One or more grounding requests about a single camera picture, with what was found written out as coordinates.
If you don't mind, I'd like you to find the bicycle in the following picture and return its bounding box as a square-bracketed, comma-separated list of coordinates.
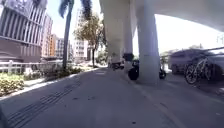
[183, 55, 215, 85]

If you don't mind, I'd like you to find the row of buildings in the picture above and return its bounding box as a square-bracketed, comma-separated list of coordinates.
[41, 13, 75, 61]

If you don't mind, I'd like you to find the black motor scooter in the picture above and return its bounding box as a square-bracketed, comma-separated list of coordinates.
[127, 59, 141, 81]

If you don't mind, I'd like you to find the grey paved path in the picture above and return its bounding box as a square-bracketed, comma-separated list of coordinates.
[0, 66, 224, 128]

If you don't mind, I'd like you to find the white fence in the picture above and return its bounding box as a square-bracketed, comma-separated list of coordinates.
[0, 59, 64, 75]

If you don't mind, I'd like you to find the grey ribbed building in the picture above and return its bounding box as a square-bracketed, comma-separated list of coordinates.
[0, 0, 48, 64]

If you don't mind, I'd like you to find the dark van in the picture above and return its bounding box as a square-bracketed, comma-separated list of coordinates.
[167, 48, 224, 77]

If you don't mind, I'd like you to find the green hedge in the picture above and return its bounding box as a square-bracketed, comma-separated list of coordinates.
[0, 72, 26, 97]

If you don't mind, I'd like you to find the pale kerb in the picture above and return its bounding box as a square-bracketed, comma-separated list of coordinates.
[0, 67, 102, 101]

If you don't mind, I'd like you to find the palm tree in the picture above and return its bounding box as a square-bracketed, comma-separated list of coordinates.
[58, 0, 93, 72]

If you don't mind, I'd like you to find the white building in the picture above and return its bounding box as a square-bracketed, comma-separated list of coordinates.
[72, 9, 92, 63]

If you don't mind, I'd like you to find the concrete overpass with pillars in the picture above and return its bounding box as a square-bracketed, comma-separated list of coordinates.
[98, 0, 224, 85]

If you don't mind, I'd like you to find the leafy tree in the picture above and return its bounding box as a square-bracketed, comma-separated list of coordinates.
[73, 13, 108, 68]

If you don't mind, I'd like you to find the row of bushes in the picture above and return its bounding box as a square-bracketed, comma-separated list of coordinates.
[23, 64, 85, 81]

